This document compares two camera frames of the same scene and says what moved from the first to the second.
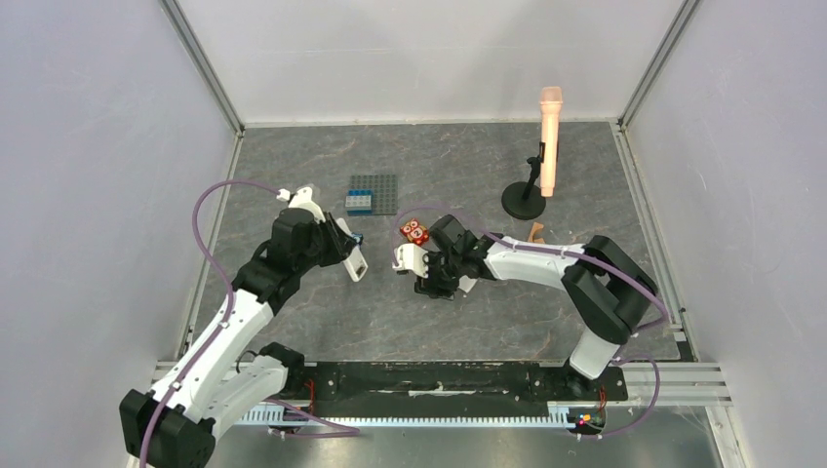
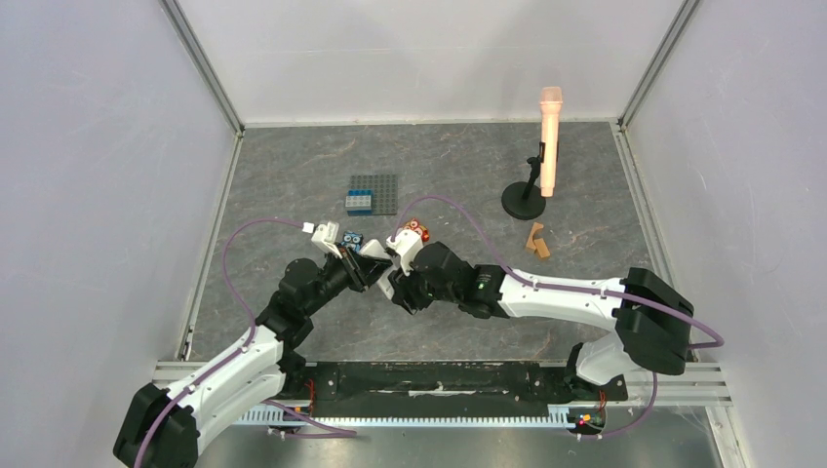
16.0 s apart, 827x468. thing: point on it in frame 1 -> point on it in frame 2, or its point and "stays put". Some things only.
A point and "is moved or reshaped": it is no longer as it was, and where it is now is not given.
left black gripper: [341, 244] -> [362, 270]
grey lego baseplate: [385, 191] stays put
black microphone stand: [524, 200] stays put
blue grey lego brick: [359, 202] stays put
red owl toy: [415, 232] stays put
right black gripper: [437, 274] -> [401, 283]
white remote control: [355, 264] is moved or reshaped
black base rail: [456, 385] stays put
